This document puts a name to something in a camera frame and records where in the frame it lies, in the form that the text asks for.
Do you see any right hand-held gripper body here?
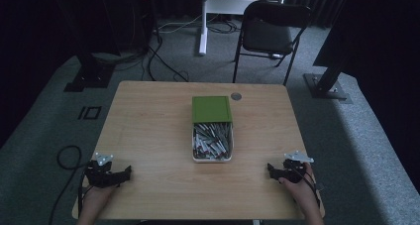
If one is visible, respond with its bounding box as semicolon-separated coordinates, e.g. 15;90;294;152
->
271;150;315;184

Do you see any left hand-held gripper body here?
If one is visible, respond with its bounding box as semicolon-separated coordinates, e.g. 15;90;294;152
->
84;152;126;188

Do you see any white box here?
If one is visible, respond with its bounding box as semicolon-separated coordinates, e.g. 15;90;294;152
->
191;121;235;164

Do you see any pile of pens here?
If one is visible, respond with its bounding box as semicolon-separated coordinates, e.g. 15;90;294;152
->
193;122;233;160

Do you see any green box lid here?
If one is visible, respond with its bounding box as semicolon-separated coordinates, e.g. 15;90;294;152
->
191;95;233;124

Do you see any person's left hand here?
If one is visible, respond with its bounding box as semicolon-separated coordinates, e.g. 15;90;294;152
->
80;183;121;213

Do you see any person's right hand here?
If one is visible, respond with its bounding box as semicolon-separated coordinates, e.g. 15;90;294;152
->
277;163;320;209

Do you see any black metal stand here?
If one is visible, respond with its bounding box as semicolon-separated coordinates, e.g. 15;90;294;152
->
303;50;353;104
63;52;116;93

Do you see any black folding chair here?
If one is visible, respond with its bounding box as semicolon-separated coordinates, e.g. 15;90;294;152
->
232;0;313;86

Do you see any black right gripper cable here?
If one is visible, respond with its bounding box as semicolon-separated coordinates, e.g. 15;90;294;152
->
292;167;325;209

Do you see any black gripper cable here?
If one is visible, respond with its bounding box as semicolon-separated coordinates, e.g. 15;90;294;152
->
292;167;325;209
49;145;91;225

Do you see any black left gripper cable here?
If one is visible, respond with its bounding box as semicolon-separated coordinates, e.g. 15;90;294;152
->
49;145;91;225

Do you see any black floor cable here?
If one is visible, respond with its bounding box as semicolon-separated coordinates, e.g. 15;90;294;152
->
141;36;190;83

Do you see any white floor cable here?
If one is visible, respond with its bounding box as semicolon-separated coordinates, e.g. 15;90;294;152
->
157;14;203;35

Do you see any white desk frame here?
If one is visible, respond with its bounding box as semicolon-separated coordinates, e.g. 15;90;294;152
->
198;0;289;56

